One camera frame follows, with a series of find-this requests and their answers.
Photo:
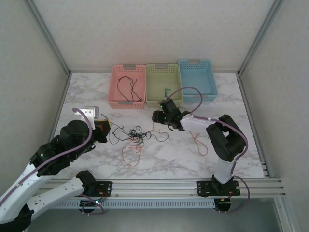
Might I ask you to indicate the aluminium table edge rail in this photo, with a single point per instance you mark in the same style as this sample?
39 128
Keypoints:
62 104
251 116

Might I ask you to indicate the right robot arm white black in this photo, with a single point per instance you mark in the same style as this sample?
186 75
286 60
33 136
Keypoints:
193 123

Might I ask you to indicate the black mounting plate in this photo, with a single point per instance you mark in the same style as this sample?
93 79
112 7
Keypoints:
205 188
106 187

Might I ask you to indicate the aluminium frame post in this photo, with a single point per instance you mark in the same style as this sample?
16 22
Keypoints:
262 36
48 36

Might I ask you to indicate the blue plastic basket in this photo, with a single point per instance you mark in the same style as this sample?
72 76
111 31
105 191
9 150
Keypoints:
196 77

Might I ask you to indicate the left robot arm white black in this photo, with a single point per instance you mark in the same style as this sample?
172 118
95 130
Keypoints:
55 193

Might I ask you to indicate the green plastic basket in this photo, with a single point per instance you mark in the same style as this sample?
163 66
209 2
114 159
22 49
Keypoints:
157 82

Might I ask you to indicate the pink plastic basket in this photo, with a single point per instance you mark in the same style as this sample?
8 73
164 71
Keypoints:
126 70

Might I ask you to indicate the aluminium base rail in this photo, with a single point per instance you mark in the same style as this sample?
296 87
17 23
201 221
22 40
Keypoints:
154 187

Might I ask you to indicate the black control board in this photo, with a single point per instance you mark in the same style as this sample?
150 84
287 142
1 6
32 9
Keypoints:
90 205
224 205

